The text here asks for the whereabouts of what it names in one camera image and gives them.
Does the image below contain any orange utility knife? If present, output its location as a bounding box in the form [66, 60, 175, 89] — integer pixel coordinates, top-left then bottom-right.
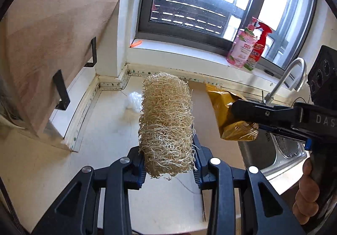
[130, 40, 142, 48]

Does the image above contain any chrome kitchen faucet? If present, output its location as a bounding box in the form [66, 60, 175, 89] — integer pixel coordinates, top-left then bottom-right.
[264, 57, 307, 105]

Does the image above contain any red spray bottle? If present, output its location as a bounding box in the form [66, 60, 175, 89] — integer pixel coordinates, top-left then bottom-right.
[244, 21, 273, 71]

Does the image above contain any brown cardboard sheet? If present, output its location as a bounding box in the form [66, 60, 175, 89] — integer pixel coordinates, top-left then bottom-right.
[187, 81, 245, 228]

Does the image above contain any stainless steel sink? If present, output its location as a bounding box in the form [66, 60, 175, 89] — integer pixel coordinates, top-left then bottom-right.
[238, 125, 308, 179]

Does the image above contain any clear plastic bag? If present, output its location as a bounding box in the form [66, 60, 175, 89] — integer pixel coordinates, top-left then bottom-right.
[126, 91, 142, 113]

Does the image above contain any yellow wrapper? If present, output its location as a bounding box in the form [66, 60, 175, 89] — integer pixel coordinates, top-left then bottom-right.
[206, 84, 259, 142]

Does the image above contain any loofah sponge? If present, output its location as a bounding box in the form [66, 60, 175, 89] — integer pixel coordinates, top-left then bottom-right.
[138, 72, 196, 179]

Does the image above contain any person right hand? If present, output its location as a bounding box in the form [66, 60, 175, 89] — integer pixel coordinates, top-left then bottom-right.
[292, 158, 320, 225]

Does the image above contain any pink soap dispenser bottle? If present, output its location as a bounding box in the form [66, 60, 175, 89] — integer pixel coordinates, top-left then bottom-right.
[227, 17, 258, 68]

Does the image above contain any black window frame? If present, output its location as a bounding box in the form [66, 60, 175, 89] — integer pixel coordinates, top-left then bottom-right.
[136, 0, 317, 77]

